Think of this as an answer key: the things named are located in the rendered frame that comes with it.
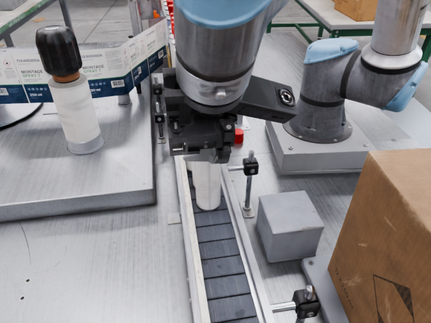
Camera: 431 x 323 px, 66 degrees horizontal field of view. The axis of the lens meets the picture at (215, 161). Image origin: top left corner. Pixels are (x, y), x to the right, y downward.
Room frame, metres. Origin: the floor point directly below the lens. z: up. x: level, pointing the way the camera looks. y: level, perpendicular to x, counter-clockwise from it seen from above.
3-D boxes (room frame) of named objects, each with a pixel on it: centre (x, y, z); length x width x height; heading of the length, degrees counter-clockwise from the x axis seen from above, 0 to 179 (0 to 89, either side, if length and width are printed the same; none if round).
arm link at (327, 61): (0.79, -0.29, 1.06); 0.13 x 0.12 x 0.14; 50
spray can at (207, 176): (0.50, 0.02, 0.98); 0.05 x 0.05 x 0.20
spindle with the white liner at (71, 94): (0.71, 0.34, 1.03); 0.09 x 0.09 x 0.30
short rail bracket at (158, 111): (0.82, 0.16, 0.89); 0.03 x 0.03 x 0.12; 10
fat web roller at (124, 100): (0.94, 0.29, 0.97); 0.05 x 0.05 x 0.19
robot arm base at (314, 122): (0.79, -0.28, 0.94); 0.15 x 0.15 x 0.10
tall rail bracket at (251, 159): (0.53, -0.05, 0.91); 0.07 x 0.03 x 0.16; 100
